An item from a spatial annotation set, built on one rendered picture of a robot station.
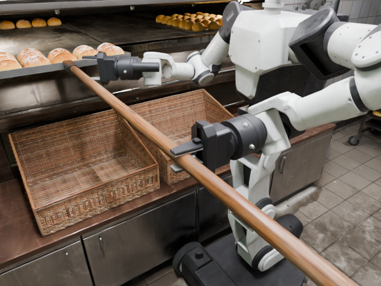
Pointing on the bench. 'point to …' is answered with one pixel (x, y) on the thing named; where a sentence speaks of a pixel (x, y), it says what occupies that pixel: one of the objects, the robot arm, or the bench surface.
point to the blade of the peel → (51, 65)
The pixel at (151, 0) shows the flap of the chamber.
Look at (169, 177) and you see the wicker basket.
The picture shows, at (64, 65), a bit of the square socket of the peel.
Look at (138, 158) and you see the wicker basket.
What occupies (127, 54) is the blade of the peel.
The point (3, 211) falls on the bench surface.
